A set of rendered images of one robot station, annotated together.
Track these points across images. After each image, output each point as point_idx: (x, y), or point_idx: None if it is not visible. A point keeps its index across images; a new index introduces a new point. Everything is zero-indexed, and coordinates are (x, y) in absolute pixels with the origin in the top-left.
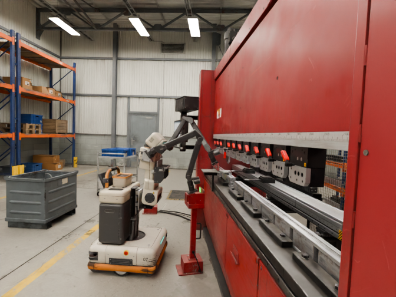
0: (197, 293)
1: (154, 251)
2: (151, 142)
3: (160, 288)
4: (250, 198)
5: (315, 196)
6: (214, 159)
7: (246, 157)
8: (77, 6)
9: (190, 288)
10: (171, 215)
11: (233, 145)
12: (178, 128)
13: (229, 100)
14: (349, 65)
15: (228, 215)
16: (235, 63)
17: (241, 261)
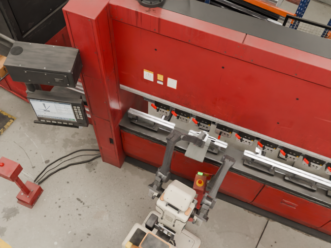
0: (227, 220)
1: (199, 239)
2: (189, 204)
3: (212, 244)
4: (290, 173)
5: None
6: (202, 142)
7: (293, 158)
8: None
9: (220, 222)
10: (58, 173)
11: (261, 144)
12: (170, 154)
13: (229, 95)
14: None
15: (268, 186)
16: (264, 76)
17: (304, 208)
